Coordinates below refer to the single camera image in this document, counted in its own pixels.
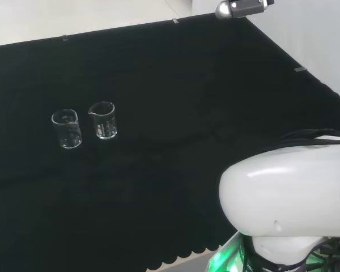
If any clear glass beaker white scale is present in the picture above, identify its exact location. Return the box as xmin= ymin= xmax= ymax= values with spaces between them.
xmin=88 ymin=101 xmax=119 ymax=140

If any black bench cloth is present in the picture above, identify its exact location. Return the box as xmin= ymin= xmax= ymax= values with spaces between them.
xmin=0 ymin=11 xmax=340 ymax=272

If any clear glass beaker white label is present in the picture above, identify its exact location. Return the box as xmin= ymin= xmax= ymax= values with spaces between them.
xmin=50 ymin=108 xmax=83 ymax=150

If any black tangled cable bundle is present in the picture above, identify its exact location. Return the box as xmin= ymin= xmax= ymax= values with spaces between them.
xmin=260 ymin=237 xmax=340 ymax=272

